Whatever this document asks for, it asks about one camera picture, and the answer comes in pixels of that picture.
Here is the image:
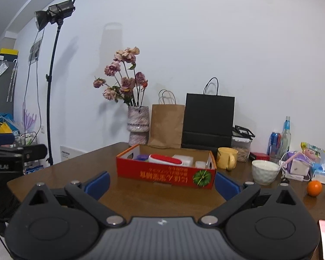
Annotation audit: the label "purple pink gadget pile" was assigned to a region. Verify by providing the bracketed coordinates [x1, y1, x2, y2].
[278, 142, 319, 182]

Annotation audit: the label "purple gear-shaped lid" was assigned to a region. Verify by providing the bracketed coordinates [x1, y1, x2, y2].
[134, 154, 149, 161]

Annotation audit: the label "red cardboard box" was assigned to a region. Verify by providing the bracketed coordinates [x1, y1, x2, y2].
[116, 144, 217, 189]

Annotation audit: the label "white square box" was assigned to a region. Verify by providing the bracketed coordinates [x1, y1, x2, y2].
[173, 154, 194, 167]

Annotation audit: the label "black paper bag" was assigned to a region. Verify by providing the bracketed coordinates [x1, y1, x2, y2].
[181, 77, 235, 153]

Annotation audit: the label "clear food container black lid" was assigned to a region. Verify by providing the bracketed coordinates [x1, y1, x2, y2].
[231, 125, 255, 163]

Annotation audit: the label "orange fruit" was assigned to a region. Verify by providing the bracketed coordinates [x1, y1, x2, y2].
[306, 180, 322, 197]

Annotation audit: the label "dried pink flowers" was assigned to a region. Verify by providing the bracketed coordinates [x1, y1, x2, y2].
[93, 46, 148, 107]

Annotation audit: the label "pink textured vase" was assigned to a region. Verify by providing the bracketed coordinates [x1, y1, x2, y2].
[127, 106, 150, 146]

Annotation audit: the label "clear plastic bottle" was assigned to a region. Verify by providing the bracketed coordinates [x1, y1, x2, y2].
[278, 116, 291, 158]

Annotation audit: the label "yellow ceramic mug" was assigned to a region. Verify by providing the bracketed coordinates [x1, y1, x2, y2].
[216, 147, 238, 171]

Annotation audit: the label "blue soda can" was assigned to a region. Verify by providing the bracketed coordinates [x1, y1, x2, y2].
[267, 132, 281, 157]

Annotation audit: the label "white red lint brush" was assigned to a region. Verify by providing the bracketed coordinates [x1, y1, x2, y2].
[148, 154, 182, 166]

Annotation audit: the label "white ceramic bowl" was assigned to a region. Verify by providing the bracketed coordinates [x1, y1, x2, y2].
[252, 160, 281, 185]

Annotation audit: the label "small red box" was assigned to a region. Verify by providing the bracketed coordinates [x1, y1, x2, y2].
[248, 152, 270, 161]

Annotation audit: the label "brown paper bag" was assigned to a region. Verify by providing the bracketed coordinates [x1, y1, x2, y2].
[148, 89, 185, 148]

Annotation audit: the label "white tape roll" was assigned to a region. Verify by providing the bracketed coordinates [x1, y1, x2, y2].
[195, 161, 206, 169]

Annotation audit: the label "black light stand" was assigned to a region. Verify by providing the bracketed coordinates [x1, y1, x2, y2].
[35, 0, 76, 166]

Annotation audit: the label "blue white tissue pack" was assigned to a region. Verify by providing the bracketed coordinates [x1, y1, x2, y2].
[310, 151, 325, 185]

